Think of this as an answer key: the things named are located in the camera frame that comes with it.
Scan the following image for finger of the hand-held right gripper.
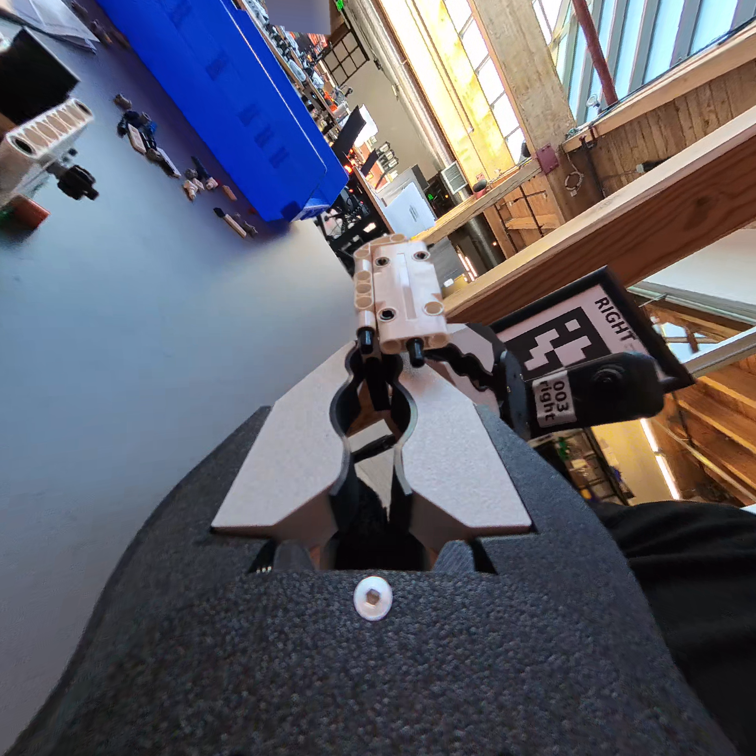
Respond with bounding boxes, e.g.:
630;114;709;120
440;363;504;414
446;323;504;379

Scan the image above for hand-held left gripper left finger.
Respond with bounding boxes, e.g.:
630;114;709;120
211;341;360;571

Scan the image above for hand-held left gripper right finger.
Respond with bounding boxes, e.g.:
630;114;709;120
390;357;535;569

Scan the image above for small white lego sub-assembly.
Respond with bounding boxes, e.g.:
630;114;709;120
352;234;451;368

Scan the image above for pile of mixed small lego pieces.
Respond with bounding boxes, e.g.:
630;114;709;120
114;93;259;239

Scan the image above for large lego truck model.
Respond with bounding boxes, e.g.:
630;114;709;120
0;26;100;230

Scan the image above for lego instruction booklet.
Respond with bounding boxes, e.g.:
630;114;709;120
0;0;100;53

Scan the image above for white box appliance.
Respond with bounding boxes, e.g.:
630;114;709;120
378;182;439;238

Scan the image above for wooden ceiling beam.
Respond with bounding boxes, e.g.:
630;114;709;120
443;106;756;326

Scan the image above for person's black clothing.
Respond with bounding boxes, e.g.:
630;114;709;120
591;501;756;756

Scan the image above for red pipe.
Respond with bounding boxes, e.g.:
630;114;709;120
570;0;619;108

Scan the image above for blue plastic bin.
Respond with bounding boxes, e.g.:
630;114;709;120
94;0;350;223

